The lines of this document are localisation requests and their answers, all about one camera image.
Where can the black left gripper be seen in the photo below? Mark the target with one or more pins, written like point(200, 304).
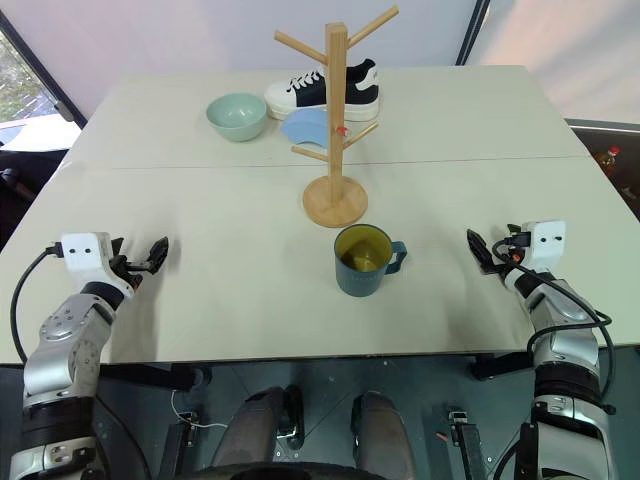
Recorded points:
point(128, 267)

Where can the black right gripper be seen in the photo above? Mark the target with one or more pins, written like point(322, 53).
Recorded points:
point(505, 260)

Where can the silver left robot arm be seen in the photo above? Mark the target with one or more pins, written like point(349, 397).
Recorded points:
point(65, 345)

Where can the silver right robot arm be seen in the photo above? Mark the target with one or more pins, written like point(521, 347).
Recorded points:
point(570, 360)

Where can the wooden mug tree stand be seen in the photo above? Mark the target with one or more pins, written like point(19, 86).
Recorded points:
point(336, 150)

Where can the black bulky equipment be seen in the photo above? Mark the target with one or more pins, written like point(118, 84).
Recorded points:
point(25, 190)

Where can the red capped yellow bottle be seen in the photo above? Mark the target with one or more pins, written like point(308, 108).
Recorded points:
point(609, 160)

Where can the dark teal mug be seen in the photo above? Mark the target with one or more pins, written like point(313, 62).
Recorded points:
point(360, 280)

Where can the pale green bowl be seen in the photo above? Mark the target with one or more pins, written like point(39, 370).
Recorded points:
point(236, 120)

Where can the red mark sticker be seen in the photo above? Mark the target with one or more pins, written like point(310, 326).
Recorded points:
point(342, 131)

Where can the dark grey rounded shape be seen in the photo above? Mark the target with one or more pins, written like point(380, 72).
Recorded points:
point(382, 435)
point(255, 430)

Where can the black and white sneaker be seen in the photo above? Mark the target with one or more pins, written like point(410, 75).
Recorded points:
point(310, 97)

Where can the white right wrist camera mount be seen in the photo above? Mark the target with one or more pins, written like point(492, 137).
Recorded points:
point(547, 245)

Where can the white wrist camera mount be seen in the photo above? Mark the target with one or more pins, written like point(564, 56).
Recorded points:
point(85, 252)
point(547, 245)

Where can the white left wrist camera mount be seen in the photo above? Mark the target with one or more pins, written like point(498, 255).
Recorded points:
point(85, 252)

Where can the black table frame bar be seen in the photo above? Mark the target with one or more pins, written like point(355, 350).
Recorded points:
point(150, 377)
point(500, 367)

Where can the black floor clamp post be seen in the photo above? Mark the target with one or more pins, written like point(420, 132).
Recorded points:
point(182, 440)
point(462, 440)

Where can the black window frame bar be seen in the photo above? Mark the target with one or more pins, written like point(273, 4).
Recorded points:
point(472, 30)
point(45, 75)

